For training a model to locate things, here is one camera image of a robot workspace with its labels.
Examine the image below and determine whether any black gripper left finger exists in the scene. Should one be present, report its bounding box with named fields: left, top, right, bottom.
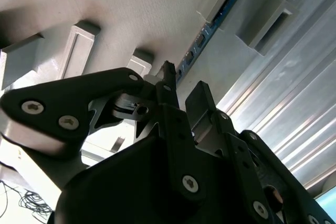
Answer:
left=0, top=61, right=208, bottom=201

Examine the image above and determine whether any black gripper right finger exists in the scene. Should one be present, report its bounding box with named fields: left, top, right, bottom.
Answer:
left=185, top=81, right=334, bottom=224

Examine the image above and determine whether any blue RAM stick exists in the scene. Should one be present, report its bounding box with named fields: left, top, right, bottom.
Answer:
left=175, top=0, right=250, bottom=84

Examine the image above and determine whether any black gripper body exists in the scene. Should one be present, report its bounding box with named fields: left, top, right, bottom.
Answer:
left=48, top=134, right=336, bottom=224

